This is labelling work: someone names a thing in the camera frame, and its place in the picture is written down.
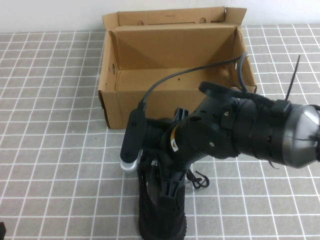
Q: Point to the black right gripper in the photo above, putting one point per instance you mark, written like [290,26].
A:
[166,135]

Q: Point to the black knit sneaker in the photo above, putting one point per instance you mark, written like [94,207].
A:
[150,217]

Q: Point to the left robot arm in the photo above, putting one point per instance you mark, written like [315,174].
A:
[2,232]

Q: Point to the brown cardboard shoe box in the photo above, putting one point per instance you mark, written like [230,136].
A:
[125,110]

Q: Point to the grey white-grid tablecloth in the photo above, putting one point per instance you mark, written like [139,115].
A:
[62,175]

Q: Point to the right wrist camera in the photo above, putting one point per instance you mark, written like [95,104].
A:
[132,140]

